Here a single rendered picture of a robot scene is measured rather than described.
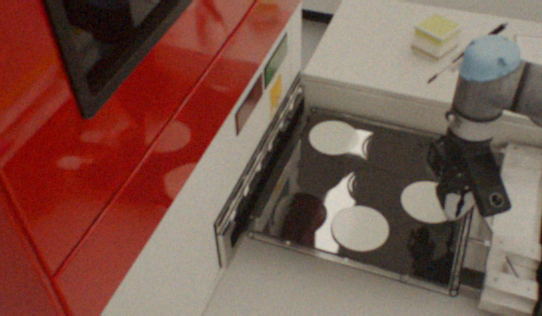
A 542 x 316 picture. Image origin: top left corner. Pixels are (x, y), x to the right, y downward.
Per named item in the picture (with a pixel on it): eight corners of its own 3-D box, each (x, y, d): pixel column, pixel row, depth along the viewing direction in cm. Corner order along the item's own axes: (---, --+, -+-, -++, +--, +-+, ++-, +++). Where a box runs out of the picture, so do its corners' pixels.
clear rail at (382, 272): (246, 238, 112) (245, 234, 111) (249, 233, 113) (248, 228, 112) (456, 300, 102) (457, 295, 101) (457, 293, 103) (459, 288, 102)
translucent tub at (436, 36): (409, 51, 138) (413, 24, 133) (430, 37, 142) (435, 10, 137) (437, 65, 134) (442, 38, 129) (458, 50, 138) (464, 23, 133)
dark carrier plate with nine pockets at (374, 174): (254, 232, 113) (254, 230, 112) (313, 113, 135) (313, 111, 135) (448, 287, 104) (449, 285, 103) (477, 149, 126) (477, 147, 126)
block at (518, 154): (502, 162, 125) (506, 151, 123) (504, 151, 127) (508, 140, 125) (546, 172, 123) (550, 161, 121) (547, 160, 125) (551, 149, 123)
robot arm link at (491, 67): (522, 70, 84) (457, 55, 87) (502, 130, 92) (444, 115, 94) (533, 38, 89) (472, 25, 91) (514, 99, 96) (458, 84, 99)
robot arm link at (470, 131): (512, 117, 94) (461, 128, 92) (505, 140, 97) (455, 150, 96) (488, 87, 99) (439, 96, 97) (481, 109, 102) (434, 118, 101)
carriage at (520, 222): (477, 308, 106) (480, 298, 104) (501, 161, 130) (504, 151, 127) (527, 323, 104) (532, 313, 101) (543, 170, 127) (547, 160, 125)
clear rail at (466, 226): (447, 297, 103) (449, 293, 102) (478, 146, 127) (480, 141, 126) (456, 300, 102) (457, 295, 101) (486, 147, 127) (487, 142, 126)
